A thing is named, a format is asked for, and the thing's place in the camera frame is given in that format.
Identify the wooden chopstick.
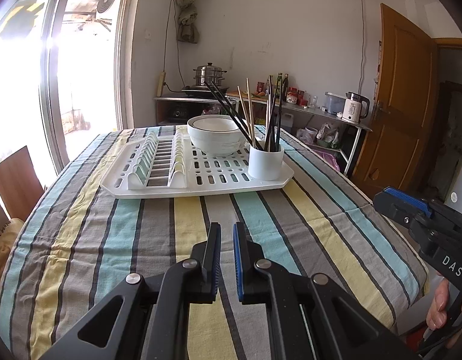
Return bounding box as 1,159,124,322
266,105,274,152
264,96,272,150
246,78,257,149
237,86,255,147

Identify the metal kitchen shelf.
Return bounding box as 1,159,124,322
154,94,370,176

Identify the person right hand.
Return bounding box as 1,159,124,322
425,279,462,350

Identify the wooden door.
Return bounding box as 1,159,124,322
351,5,439,197

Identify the pink lid storage box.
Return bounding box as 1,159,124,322
312,149,341,172

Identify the white electric kettle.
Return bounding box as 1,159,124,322
342,92,370,124

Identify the white utensil cup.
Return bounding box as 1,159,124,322
247,146,284,181

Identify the white plastic dish rack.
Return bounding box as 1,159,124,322
100,129,294,199

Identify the striped tablecloth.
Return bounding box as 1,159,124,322
0,123,429,360

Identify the large white bowl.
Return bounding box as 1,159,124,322
187,115,246,156

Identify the inner white bowl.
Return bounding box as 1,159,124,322
191,115,238,132

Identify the black induction cooker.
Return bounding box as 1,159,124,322
181,86,212,98

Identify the wooden chair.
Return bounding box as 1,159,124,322
0,146,44,221

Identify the steel steamer pot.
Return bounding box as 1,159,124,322
193,62,227,87

